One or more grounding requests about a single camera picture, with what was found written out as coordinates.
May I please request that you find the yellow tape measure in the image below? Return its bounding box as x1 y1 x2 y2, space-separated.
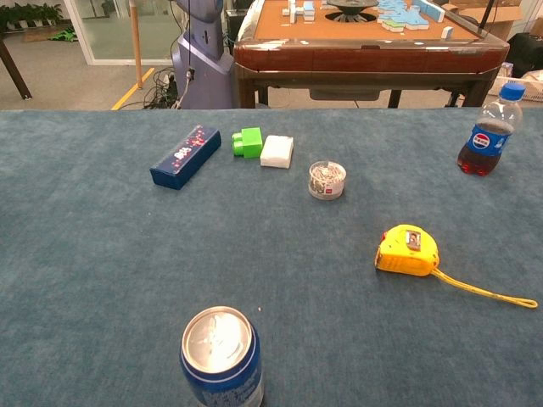
374 223 539 309

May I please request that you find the white rectangular block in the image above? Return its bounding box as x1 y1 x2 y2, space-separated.
259 135 295 170

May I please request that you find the clear tub of paper clips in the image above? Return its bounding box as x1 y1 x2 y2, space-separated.
308 160 347 201

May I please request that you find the green toy brick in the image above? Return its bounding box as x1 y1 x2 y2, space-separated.
231 126 264 159

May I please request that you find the dark blue rectangular box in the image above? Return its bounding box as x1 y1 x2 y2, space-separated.
149 125 222 191

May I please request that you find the blue-grey machine base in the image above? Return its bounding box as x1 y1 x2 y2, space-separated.
171 0 235 110

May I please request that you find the brown mahjong table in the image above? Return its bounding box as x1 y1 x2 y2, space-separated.
232 0 510 109

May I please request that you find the blue table cloth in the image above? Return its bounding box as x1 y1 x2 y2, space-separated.
0 108 543 407

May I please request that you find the blue soda can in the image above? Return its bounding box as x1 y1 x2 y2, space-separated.
178 305 265 407

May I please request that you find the black mahjong table centre dome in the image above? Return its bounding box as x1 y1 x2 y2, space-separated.
324 0 380 22

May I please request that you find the wooden pole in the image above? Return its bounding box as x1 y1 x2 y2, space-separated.
129 0 144 90

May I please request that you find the cola bottle with blue cap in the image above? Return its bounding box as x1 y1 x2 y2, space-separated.
456 81 527 177

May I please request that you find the white plastic basket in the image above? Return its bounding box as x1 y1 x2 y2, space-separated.
487 61 543 103

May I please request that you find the dark table leg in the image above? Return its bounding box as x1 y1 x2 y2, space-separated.
0 36 33 101

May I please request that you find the cardboard box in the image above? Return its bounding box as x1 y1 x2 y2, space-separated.
440 0 543 42

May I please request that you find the row of potted plants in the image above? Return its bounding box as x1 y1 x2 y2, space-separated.
0 2 64 31

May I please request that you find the tangle of floor cables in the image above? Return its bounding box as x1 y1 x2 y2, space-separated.
143 66 184 110

